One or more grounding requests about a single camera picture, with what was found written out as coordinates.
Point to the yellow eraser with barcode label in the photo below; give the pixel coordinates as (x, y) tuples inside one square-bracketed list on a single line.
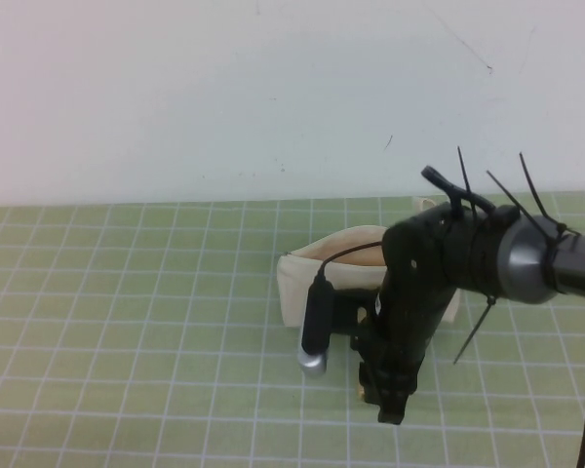
[(360, 391)]

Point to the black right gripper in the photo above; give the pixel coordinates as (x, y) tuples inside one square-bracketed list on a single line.
[(409, 292)]

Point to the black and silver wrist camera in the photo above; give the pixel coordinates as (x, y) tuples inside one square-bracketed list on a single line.
[(314, 322)]

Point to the green grid cutting mat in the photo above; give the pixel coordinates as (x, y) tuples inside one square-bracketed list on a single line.
[(127, 341)]

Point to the black and grey right robot arm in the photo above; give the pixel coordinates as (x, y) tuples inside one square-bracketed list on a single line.
[(521, 273)]

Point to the cream fabric pencil case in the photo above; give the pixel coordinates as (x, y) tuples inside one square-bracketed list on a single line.
[(292, 283)]

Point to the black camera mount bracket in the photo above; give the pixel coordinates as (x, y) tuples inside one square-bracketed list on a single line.
[(346, 312)]

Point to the black zip tie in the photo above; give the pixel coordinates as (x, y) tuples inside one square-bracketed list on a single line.
[(502, 187), (534, 195), (464, 170), (475, 331)]

